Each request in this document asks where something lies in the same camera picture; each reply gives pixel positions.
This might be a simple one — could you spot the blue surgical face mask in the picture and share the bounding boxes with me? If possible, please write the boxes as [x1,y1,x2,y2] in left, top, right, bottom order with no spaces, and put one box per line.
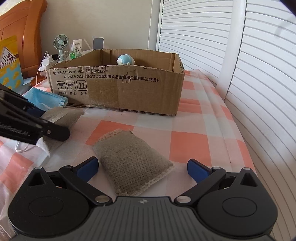
[23,87,68,111]

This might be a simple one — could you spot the grey sachet bag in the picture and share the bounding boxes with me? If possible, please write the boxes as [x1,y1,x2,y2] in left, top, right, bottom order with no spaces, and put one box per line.
[37,107,84,156]

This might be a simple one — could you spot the grey stuffed sachet pillow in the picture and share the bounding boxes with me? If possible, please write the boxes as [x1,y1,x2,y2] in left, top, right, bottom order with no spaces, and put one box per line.
[92,129,174,196]

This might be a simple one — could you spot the blue plush doll keychain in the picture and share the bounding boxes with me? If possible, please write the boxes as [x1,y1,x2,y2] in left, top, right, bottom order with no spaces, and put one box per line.
[116,54,135,65]

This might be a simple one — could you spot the wooden nightstand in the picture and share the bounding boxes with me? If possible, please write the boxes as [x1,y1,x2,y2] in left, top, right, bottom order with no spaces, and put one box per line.
[30,71,46,87]

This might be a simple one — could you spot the yellow duck pillow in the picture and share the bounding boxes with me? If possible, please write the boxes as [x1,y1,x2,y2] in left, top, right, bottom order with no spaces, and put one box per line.
[0,35,23,90]

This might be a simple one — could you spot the pink checkered tablecloth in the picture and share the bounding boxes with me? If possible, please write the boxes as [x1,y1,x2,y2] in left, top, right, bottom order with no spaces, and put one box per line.
[1,70,253,240]

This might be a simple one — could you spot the green bottle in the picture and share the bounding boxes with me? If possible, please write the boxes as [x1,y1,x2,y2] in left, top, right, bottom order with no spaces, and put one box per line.
[69,44,76,60]

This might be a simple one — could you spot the green desk fan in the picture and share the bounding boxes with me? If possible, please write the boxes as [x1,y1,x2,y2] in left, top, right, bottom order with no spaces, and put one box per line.
[53,34,69,62]

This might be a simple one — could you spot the white tube bottle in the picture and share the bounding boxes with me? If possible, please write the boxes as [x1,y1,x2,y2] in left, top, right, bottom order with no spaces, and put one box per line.
[73,39,82,57]

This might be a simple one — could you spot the wooden bed headboard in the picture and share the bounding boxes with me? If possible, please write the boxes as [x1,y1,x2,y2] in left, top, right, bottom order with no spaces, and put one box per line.
[1,0,47,79]

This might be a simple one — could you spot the white phone stand mirror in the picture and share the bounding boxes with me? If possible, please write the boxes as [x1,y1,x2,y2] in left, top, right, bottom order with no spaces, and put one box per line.
[92,36,104,50]

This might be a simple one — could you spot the brown cardboard box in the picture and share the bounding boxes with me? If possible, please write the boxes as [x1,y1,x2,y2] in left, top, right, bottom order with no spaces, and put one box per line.
[46,49,185,115]

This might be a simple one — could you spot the white louvered closet doors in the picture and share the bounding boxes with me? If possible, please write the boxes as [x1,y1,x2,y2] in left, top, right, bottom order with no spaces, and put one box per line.
[148,1,295,240]

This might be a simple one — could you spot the white charging cable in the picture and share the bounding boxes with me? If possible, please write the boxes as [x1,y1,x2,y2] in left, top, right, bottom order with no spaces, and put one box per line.
[36,52,50,86]

